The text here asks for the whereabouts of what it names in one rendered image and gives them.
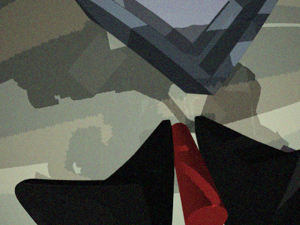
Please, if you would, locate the red peg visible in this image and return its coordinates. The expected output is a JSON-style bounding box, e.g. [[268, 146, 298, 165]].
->
[[172, 123, 228, 225]]

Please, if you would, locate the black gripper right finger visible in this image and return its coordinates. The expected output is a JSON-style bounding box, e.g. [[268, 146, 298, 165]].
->
[[195, 116, 300, 225]]

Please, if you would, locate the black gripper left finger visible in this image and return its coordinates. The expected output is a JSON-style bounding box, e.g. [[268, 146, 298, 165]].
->
[[15, 120, 175, 225]]

